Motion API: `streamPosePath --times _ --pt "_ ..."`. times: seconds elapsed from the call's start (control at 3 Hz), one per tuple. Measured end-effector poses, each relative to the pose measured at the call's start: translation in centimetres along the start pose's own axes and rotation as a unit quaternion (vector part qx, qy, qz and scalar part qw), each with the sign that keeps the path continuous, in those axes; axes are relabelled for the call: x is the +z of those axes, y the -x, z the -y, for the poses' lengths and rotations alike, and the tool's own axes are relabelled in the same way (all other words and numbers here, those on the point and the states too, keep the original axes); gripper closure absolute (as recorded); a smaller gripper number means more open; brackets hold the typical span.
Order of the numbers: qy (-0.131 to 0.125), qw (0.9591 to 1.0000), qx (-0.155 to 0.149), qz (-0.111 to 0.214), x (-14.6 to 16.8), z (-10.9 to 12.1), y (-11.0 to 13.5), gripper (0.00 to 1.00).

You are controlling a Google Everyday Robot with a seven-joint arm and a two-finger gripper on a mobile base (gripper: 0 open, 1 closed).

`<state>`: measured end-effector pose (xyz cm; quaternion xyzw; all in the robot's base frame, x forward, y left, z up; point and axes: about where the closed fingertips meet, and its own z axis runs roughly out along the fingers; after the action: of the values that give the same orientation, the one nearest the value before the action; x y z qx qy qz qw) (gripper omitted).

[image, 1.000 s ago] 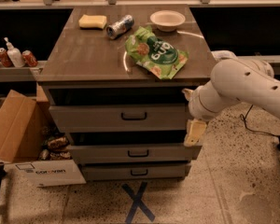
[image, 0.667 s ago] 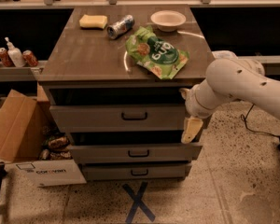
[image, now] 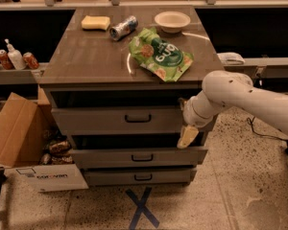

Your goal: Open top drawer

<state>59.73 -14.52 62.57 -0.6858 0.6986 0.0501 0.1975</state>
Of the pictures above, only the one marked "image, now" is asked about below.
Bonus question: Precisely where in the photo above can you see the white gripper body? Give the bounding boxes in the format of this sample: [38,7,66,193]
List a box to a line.
[182,93,219,127]

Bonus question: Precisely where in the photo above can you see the grey top drawer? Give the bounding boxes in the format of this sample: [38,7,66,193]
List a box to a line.
[50,104,223,137]

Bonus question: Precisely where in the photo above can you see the grey drawer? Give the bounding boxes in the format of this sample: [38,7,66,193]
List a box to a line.
[71,147,207,169]
[84,167,197,186]
[50,104,223,137]

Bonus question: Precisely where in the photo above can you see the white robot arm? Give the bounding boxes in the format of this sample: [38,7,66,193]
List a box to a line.
[177,71,288,149]

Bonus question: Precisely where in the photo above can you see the grey middle drawer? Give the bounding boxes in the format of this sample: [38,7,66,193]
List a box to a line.
[71,147,207,169]

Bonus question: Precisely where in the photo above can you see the grey bottom drawer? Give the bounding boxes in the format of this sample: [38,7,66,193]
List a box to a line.
[84,167,197,186]

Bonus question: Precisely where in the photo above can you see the grey drawer cabinet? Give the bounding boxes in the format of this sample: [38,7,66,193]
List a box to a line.
[40,5,222,184]

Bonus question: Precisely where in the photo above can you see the green chip bag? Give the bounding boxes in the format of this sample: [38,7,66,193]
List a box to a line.
[129,27,194,81]

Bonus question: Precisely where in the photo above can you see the folded white cloth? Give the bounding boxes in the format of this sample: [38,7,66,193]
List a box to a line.
[217,52,245,65]

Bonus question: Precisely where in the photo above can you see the white paper bowl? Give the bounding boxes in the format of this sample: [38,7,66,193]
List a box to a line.
[155,11,191,34]

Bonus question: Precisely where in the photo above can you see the blue tape cross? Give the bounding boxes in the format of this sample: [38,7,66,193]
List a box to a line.
[126,187,159,230]

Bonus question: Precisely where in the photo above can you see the silver blue soda can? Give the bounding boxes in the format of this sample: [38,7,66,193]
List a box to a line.
[109,15,138,41]

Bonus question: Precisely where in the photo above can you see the yellow sponge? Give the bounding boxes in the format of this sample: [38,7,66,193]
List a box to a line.
[81,15,110,31]

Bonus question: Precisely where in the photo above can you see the snack bags in box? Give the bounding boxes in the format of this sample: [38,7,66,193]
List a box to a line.
[39,129,74,165]

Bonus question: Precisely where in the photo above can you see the red soda can right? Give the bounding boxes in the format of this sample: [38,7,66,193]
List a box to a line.
[23,52,39,69]

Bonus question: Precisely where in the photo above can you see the red soda can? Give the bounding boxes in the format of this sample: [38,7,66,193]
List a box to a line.
[23,52,39,69]
[0,49,13,70]

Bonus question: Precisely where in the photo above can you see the brown cardboard box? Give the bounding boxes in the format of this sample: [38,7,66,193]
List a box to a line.
[0,93,88,193]

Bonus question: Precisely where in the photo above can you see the white pump bottle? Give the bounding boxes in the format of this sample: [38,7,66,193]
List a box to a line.
[5,38,26,70]

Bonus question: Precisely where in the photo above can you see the red soda can left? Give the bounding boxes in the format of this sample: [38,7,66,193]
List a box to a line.
[0,49,13,70]

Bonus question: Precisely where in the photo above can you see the black floor cable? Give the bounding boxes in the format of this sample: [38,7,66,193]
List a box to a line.
[246,116,288,142]

